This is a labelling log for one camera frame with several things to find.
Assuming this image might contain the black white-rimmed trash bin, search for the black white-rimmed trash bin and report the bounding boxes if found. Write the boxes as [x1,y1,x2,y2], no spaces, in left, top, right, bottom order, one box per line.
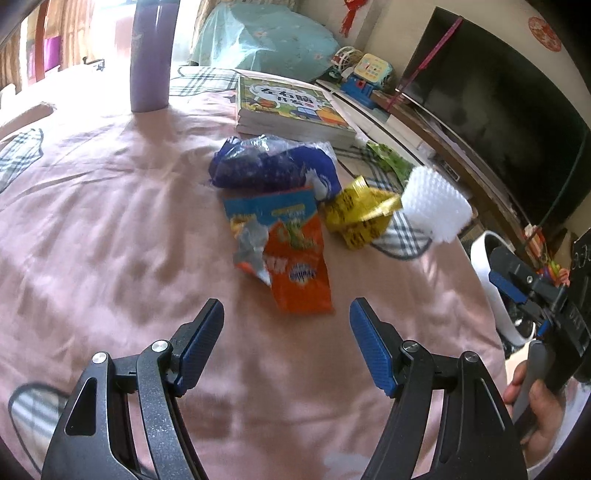
[469,230,539,347]

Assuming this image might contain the person's right hand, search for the person's right hand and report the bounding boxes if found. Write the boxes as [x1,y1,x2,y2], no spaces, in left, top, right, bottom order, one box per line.
[503,360,565,468]

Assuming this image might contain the green foil wrapper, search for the green foil wrapper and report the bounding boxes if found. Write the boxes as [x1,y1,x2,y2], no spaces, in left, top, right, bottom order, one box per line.
[367,141,415,187]

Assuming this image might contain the large black television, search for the large black television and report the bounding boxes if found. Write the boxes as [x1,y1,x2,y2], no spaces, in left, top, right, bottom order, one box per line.
[402,7,590,227]

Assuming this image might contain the yellow gold foil wrapper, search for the yellow gold foil wrapper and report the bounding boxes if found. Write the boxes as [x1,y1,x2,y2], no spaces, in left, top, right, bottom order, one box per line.
[321,176,402,250]

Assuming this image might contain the white TV cabinet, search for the white TV cabinet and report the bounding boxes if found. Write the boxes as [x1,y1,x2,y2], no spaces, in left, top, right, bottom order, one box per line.
[315,78,509,241]

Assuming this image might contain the pink tablecloth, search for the pink tablecloth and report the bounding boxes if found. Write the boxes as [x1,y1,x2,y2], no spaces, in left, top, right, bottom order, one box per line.
[1,68,507,479]

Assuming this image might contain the orange blue snack wrapper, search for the orange blue snack wrapper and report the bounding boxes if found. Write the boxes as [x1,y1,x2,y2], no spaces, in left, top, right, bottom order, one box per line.
[223,188,334,315]

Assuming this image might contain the colourful toy cash register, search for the colourful toy cash register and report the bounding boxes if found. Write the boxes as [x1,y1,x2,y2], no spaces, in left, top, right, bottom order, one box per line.
[341,53,394,109]

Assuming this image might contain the dark blue snack bag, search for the dark blue snack bag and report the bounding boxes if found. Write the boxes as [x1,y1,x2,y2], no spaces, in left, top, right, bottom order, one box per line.
[208,135,342,201]

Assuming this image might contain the children's picture book stack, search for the children's picture book stack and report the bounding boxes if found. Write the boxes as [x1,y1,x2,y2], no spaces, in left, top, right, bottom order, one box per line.
[236,76,356,149]

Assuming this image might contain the red hanging knot decoration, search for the red hanging knot decoration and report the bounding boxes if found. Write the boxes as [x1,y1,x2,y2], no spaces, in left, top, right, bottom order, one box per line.
[339,0,368,38]

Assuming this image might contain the teal covered furniture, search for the teal covered furniture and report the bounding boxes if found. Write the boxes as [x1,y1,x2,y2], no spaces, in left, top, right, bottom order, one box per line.
[190,1,339,82]

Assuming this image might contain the purple thermos bottle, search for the purple thermos bottle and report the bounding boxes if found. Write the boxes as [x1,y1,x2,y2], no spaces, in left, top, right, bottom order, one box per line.
[130,1,179,113]

